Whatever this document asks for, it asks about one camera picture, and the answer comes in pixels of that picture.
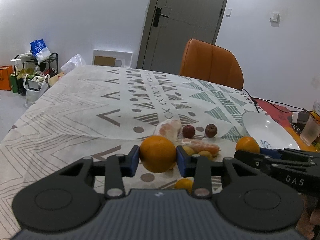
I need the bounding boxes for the red orange cartoon mat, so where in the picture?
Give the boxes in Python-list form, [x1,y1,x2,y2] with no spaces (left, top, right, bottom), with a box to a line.
[253,98,319,153]

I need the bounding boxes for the white wall panel box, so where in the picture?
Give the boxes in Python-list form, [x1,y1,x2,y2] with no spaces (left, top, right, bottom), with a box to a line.
[92,49,132,68]

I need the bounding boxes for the person's right hand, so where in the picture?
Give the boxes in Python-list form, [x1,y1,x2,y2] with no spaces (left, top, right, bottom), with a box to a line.
[296,194,320,239]

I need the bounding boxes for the grey door with handle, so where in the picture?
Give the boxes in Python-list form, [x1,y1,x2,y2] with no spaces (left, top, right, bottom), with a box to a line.
[137,0,227,74]

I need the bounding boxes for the large orange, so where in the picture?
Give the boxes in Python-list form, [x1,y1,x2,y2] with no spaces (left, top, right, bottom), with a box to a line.
[235,137,260,154]
[140,135,176,173]

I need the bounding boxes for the patterned white tablecloth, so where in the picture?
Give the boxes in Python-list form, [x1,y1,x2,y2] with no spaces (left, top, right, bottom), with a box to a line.
[1,66,259,239]

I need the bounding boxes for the white shopping bag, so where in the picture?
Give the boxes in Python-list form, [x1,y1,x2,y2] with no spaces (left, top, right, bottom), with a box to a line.
[23,74,50,107]

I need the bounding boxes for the small orange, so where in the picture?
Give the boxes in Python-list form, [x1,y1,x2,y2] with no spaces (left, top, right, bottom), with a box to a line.
[174,178,193,194]

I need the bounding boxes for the white enamel plate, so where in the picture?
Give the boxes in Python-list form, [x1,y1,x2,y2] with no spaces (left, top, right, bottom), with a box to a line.
[242,112,300,150]

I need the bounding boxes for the white light switch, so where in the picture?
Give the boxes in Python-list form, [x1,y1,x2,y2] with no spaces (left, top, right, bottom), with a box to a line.
[269,12,280,23]

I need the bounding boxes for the green-yellow small fruit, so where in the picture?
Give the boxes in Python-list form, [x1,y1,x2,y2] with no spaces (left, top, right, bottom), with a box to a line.
[199,151,213,161]
[182,146,195,156]

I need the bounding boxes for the orange leather chair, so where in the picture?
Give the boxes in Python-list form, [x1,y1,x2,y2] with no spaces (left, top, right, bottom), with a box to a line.
[179,38,244,90]

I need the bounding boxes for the blue white plastic bag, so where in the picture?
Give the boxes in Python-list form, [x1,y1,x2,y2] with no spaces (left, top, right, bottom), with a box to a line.
[30,39,51,64]

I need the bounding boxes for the white charger plug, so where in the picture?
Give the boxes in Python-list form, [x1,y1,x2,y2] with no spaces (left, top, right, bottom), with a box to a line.
[291,112,309,124]

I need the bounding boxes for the red jujube fruit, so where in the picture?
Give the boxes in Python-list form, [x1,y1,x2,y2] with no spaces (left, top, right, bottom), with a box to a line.
[182,125,195,139]

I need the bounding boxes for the clear plastic bag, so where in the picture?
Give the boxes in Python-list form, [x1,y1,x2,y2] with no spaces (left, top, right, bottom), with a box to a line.
[61,54,86,74]

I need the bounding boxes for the frosted drinking glass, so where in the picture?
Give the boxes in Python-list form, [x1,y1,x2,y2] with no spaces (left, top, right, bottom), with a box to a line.
[300,115,320,146]

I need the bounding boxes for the orange box on floor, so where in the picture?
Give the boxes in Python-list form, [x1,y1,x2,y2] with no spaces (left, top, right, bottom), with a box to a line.
[0,66,13,90]

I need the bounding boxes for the black wire rack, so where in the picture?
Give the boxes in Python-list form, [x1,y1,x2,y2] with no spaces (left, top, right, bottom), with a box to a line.
[11,52,59,95]

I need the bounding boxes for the black cable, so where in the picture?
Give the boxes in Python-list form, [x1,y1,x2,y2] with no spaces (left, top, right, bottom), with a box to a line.
[238,87,311,113]

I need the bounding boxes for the peeled pomelo piece large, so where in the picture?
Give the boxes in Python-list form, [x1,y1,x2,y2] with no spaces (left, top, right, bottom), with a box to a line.
[153,119,182,143]

